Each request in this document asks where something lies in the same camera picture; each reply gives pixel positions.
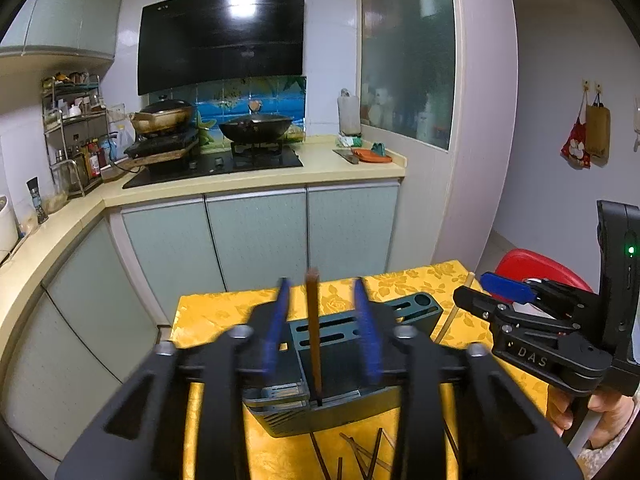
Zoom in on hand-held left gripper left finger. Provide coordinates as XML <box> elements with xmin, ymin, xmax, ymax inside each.
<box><xmin>54</xmin><ymin>276</ymin><xmax>301</xmax><ymax>480</ymax></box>

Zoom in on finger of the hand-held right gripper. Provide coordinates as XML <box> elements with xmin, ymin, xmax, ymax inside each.
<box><xmin>452</xmin><ymin>285</ymin><xmax>582</xmax><ymax>339</ymax></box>
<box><xmin>479</xmin><ymin>271</ymin><xmax>598</xmax><ymax>320</ymax></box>

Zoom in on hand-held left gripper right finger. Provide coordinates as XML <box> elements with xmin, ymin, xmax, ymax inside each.
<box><xmin>350</xmin><ymin>276</ymin><xmax>586</xmax><ymax>480</ymax></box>

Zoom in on reddish brown chopstick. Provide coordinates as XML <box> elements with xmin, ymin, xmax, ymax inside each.
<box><xmin>306</xmin><ymin>267</ymin><xmax>324</xmax><ymax>408</ymax></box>

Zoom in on dark green utensil holder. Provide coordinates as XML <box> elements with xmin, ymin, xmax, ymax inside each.
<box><xmin>240</xmin><ymin>291</ymin><xmax>443</xmax><ymax>438</ymax></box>

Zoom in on person's right hand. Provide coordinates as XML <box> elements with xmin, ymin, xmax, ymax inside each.
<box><xmin>546</xmin><ymin>387</ymin><xmax>640</xmax><ymax>456</ymax></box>

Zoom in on red plastic stool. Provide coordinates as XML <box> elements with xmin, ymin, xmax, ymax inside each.
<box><xmin>495</xmin><ymin>249</ymin><xmax>596</xmax><ymax>301</ymax></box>

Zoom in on yellow floral tablecloth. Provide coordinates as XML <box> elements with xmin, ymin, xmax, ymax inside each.
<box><xmin>170</xmin><ymin>260</ymin><xmax>556</xmax><ymax>480</ymax></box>

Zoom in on pale green base cabinets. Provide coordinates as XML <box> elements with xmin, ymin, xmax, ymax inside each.
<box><xmin>0</xmin><ymin>180</ymin><xmax>401</xmax><ymax>461</ymax></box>

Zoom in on red hanging bag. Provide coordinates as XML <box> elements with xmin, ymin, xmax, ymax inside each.
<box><xmin>560</xmin><ymin>92</ymin><xmax>593</xmax><ymax>170</ymax></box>

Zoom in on brown hanging board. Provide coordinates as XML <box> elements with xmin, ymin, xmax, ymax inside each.
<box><xmin>585</xmin><ymin>91</ymin><xmax>612</xmax><ymax>163</ymax></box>

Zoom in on black gas stove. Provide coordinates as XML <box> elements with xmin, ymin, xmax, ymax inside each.
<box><xmin>122</xmin><ymin>147</ymin><xmax>305</xmax><ymax>190</ymax></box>

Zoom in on black wok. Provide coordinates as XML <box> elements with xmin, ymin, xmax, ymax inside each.
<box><xmin>218</xmin><ymin>114</ymin><xmax>295</xmax><ymax>145</ymax></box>

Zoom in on white cutting board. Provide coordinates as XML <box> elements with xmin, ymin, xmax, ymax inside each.
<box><xmin>337</xmin><ymin>88</ymin><xmax>362</xmax><ymax>136</ymax></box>

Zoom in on black induction cooker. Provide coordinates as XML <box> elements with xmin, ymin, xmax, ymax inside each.
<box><xmin>123</xmin><ymin>127</ymin><xmax>201</xmax><ymax>167</ymax></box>

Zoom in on seascape backsplash picture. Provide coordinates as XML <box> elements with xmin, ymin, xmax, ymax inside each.
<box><xmin>192</xmin><ymin>76</ymin><xmax>307</xmax><ymax>153</ymax></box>

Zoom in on frying pan with lid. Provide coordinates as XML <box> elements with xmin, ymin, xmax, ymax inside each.
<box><xmin>129</xmin><ymin>94</ymin><xmax>196</xmax><ymax>137</ymax></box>

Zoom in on frosted glass window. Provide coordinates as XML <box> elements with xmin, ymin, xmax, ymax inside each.
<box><xmin>360</xmin><ymin>0</ymin><xmax>457</xmax><ymax>152</ymax></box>

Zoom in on white rice cooker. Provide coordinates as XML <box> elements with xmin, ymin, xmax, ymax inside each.
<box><xmin>0</xmin><ymin>195</ymin><xmax>21</xmax><ymax>261</ymax></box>

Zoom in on metal spice rack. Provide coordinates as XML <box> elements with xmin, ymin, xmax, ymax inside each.
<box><xmin>41</xmin><ymin>72</ymin><xmax>113</xmax><ymax>198</ymax></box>

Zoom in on black range hood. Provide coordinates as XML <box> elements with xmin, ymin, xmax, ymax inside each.
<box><xmin>136</xmin><ymin>0</ymin><xmax>307</xmax><ymax>97</ymax></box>

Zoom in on pale green upper cabinets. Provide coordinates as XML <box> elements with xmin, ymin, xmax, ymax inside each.
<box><xmin>0</xmin><ymin>0</ymin><xmax>128</xmax><ymax>61</ymax></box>

